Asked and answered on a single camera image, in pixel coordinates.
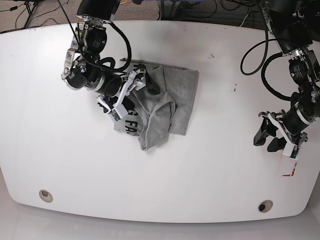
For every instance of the right table cable grommet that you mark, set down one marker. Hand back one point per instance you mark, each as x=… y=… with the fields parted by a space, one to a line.
x=265 y=206

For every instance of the table cable grommet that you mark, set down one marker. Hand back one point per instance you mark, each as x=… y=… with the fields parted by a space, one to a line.
x=265 y=206
x=45 y=196

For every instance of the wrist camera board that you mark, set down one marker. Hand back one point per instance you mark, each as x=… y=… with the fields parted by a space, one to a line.
x=296 y=153
x=114 y=117

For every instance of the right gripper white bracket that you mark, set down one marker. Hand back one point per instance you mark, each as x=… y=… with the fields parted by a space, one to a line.
x=134 y=80

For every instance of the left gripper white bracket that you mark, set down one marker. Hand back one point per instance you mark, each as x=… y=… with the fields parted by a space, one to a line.
x=272 y=125

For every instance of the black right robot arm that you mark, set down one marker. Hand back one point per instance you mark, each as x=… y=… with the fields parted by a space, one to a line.
x=84 y=67

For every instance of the grey t-shirt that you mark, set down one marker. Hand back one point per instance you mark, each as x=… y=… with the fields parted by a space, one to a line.
x=155 y=117

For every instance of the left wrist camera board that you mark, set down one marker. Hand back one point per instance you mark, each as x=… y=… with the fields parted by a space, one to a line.
x=296 y=153

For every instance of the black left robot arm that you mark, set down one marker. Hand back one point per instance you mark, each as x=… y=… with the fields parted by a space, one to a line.
x=291 y=22

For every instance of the red tape rectangle marking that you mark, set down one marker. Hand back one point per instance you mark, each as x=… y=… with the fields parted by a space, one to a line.
x=291 y=174

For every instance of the left table cable grommet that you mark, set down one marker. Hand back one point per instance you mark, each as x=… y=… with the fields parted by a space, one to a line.
x=45 y=196

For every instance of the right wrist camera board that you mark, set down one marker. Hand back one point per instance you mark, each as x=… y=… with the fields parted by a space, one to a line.
x=114 y=117

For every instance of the black tripod stand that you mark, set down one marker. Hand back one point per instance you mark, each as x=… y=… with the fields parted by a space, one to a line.
x=29 y=8

